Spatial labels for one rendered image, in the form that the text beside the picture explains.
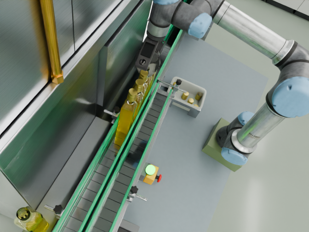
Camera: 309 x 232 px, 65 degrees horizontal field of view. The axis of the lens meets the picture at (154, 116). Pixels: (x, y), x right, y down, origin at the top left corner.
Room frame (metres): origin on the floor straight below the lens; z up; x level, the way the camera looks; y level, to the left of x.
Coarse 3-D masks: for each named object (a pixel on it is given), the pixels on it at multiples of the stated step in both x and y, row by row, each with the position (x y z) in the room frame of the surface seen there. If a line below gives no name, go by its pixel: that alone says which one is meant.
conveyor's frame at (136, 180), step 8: (184, 32) 1.49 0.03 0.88; (176, 48) 1.29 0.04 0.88; (168, 64) 1.12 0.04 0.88; (168, 104) 0.83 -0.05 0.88; (160, 120) 0.71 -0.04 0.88; (152, 144) 0.57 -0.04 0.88; (112, 160) 0.41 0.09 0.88; (144, 160) 0.47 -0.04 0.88; (136, 176) 0.39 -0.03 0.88; (136, 184) 0.36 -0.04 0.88; (88, 200) 0.22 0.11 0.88; (96, 208) 0.21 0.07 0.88; (120, 216) 0.21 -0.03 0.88; (56, 224) 0.11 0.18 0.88; (88, 224) 0.15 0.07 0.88
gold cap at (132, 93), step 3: (129, 90) 0.58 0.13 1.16; (132, 90) 0.59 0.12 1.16; (135, 90) 0.59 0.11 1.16; (129, 93) 0.57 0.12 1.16; (132, 93) 0.57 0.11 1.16; (135, 93) 0.58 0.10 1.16; (129, 96) 0.57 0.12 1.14; (132, 96) 0.57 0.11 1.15; (135, 96) 0.57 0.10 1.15; (129, 99) 0.57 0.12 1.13; (132, 99) 0.57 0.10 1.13; (135, 99) 0.58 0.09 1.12
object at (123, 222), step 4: (124, 220) 0.21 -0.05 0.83; (120, 224) 0.20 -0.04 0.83; (124, 224) 0.20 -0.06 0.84; (128, 224) 0.21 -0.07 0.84; (132, 224) 0.21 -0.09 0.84; (120, 228) 0.18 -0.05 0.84; (124, 228) 0.19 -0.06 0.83; (128, 228) 0.19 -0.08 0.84; (132, 228) 0.20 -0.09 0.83; (136, 228) 0.20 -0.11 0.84
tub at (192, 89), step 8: (176, 80) 1.08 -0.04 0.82; (184, 80) 1.08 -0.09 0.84; (168, 88) 0.97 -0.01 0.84; (184, 88) 1.07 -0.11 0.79; (192, 88) 1.07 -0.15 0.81; (200, 88) 1.08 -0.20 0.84; (176, 96) 1.00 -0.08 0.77; (192, 96) 1.05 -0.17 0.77; (192, 104) 0.99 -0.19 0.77; (200, 104) 0.96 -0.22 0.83
